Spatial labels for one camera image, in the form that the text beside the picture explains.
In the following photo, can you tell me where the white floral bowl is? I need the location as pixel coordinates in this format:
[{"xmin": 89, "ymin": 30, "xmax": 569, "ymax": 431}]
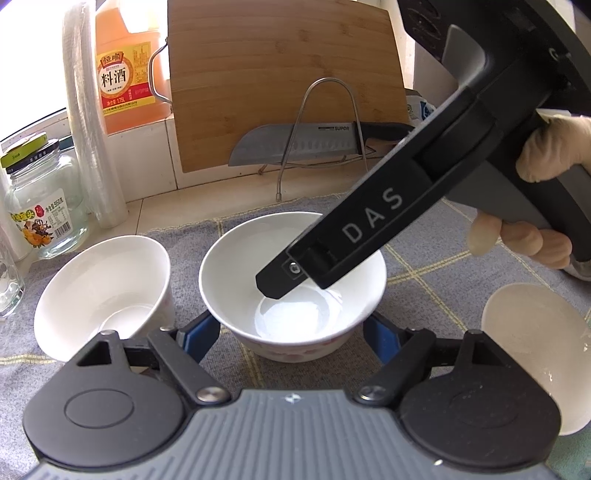
[
  {"xmin": 480, "ymin": 282, "xmax": 591, "ymax": 437},
  {"xmin": 33, "ymin": 234, "xmax": 176, "ymax": 363},
  {"xmin": 199, "ymin": 211, "xmax": 387, "ymax": 363}
]

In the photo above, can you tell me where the kitchen knife with black handle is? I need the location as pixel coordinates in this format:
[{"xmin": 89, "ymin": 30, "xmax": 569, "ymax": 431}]
[{"xmin": 228, "ymin": 121, "xmax": 416, "ymax": 168}]

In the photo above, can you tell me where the bamboo cutting board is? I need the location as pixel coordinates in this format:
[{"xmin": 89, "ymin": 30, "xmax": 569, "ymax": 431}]
[{"xmin": 166, "ymin": 0, "xmax": 409, "ymax": 174}]

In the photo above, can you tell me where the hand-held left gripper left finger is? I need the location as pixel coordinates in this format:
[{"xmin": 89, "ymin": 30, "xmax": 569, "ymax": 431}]
[{"xmin": 74, "ymin": 310, "xmax": 232, "ymax": 409}]

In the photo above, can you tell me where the stack of clear plastic cups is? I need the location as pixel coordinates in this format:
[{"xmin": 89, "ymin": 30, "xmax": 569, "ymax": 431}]
[{"xmin": 62, "ymin": 0, "xmax": 129, "ymax": 229}]

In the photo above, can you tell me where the orange cooking wine bottle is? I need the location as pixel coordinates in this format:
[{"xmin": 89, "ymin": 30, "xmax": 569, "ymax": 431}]
[{"xmin": 95, "ymin": 0, "xmax": 174, "ymax": 137}]

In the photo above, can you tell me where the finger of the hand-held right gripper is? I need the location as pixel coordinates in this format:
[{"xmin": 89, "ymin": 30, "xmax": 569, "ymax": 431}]
[{"xmin": 255, "ymin": 246, "xmax": 335, "ymax": 301}]

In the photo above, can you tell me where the checked table cloth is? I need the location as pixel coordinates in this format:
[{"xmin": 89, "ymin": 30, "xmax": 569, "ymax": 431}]
[{"xmin": 0, "ymin": 194, "xmax": 591, "ymax": 480}]

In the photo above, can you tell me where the clear glass mug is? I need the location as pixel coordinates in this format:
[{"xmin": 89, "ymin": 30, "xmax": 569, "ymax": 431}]
[{"xmin": 0, "ymin": 226, "xmax": 26, "ymax": 319}]

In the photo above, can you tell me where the person's right hand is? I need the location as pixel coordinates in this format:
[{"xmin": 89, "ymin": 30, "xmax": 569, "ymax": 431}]
[{"xmin": 467, "ymin": 114, "xmax": 591, "ymax": 271}]

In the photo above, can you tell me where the labelled glass jar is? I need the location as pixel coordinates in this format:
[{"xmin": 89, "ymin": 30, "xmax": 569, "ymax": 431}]
[{"xmin": 0, "ymin": 134, "xmax": 89, "ymax": 259}]

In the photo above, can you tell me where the blue and white salt bag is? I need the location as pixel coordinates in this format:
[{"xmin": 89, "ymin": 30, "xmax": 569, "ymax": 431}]
[{"xmin": 405, "ymin": 89, "xmax": 437, "ymax": 127}]

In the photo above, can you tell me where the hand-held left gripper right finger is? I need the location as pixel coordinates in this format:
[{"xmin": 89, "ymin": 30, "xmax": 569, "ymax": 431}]
[{"xmin": 356, "ymin": 311, "xmax": 506, "ymax": 409}]

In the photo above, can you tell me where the metal wire rack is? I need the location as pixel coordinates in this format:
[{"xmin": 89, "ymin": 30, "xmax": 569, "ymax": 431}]
[{"xmin": 256, "ymin": 78, "xmax": 370, "ymax": 202}]

